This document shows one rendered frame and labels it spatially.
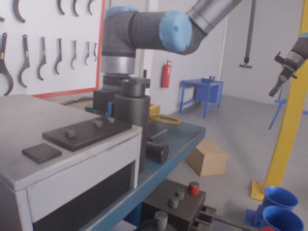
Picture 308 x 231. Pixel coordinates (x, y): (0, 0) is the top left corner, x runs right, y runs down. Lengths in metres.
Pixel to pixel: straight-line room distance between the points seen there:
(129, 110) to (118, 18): 0.23
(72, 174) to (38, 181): 0.05
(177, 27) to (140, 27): 0.08
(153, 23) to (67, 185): 0.36
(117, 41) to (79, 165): 0.33
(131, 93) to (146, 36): 0.14
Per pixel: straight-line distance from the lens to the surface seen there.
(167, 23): 0.46
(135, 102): 0.41
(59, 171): 0.26
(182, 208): 0.48
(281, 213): 1.86
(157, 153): 0.52
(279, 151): 2.43
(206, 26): 0.59
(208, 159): 2.61
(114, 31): 0.53
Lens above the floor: 1.31
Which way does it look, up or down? 15 degrees down
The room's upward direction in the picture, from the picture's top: 6 degrees clockwise
